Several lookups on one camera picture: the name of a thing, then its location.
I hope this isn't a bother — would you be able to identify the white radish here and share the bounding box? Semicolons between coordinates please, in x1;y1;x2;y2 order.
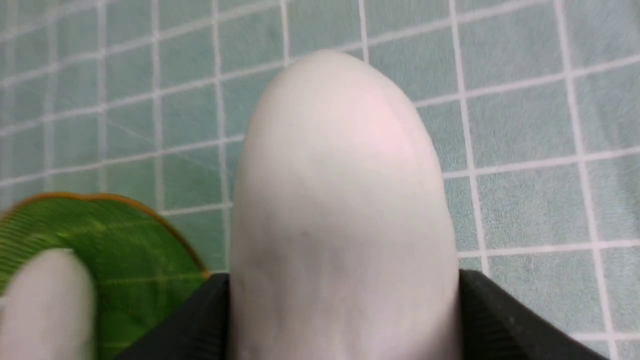
228;49;463;360
0;248;98;360

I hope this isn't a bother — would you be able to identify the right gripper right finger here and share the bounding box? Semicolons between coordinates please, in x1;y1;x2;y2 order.
459;269;605;360

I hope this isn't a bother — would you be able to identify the green checkered tablecloth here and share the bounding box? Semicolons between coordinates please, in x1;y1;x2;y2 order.
1;0;640;360

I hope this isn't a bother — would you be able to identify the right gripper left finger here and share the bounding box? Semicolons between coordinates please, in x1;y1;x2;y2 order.
116;273;230;360

